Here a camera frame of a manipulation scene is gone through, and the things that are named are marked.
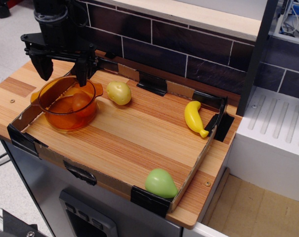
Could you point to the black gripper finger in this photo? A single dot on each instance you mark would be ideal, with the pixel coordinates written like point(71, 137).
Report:
point(85, 68)
point(43, 65)

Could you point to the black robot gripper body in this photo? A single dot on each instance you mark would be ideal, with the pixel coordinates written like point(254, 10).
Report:
point(74, 49)

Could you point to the orange toy carrot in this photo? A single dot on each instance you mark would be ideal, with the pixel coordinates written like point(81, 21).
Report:
point(81, 104)

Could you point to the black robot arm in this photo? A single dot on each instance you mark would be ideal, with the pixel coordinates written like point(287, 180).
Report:
point(60, 22)

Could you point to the orange transparent plastic pot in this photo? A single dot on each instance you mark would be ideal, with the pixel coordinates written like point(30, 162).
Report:
point(55, 100)

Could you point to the yellow-green toy potato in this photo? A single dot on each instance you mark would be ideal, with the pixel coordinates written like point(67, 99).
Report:
point(119, 92)

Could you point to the light wooden shelf board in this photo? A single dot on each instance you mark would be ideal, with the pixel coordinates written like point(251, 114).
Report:
point(197, 16)

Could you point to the yellow toy banana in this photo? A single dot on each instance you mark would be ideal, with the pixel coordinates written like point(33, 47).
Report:
point(193, 119)

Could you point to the green toy pear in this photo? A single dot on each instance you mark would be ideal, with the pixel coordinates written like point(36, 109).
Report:
point(160, 183)

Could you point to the grey toy oven panel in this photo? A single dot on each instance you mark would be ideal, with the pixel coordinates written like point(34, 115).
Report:
point(86, 221)

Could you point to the white toy sink drainboard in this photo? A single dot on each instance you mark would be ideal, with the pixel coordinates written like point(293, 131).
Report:
point(265, 150)

